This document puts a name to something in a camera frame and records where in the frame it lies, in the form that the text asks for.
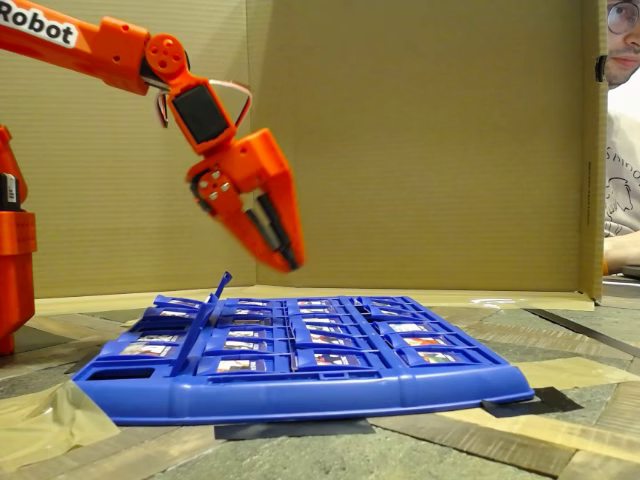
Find large brown cardboard screen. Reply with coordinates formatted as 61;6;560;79
0;0;610;317

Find flip tile labelled Dr Ion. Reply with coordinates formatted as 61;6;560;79
143;308;201;322

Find flip tile labelled Ice Light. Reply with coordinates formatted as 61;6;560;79
289;314;357;325

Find blue plastic guessing game board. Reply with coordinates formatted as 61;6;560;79
72;293;536;427

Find round eyeglasses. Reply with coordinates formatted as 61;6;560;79
607;0;640;36

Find flip tile labelled Safeguard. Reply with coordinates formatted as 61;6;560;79
293;332;374;350

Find bare forearm of person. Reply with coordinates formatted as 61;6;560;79
602;232;640;277

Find white red servo wire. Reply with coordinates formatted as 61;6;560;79
152;77;254;130

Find flip tile labelled Eric Eagle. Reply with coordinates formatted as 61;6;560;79
219;316;289;329

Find flip tile labelled Swampbat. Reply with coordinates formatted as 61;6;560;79
394;345;484;369

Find flip tile labelled Mr Mist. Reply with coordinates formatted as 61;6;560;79
373;319;446;335

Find flip tile labelled Beast Tamer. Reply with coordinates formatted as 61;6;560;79
224;298;288;309

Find flip tile labelled Atlantia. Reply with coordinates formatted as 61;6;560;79
213;327;290;340

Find flip tile labelled Madame Vine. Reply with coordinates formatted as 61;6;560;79
288;306;354;317

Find flip tile labelled Stupendous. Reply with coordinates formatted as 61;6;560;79
153;295;206;310

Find flip tile labelled Sir Stretch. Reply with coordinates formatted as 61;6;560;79
205;337;290;356

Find flip tile labelled Glance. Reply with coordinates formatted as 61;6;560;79
287;298;351;308

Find person in white t-shirt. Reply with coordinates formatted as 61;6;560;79
602;0;640;241

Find flat brown tape patch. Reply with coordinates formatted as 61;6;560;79
517;356;632;392

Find flip tile labelled Ultrasonic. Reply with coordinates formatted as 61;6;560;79
294;348;384;372

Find flip tile labelled Thunderrock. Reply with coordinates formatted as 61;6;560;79
292;322;364;335

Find long thin black tape strip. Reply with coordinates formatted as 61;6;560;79
524;307;640;362

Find flip tile labelled Zap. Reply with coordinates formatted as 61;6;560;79
222;307;289;318

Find crumpled brown packing tape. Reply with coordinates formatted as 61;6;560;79
0;380;122;474

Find flip tile labelled Rambler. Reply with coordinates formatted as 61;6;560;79
383;332;464;350

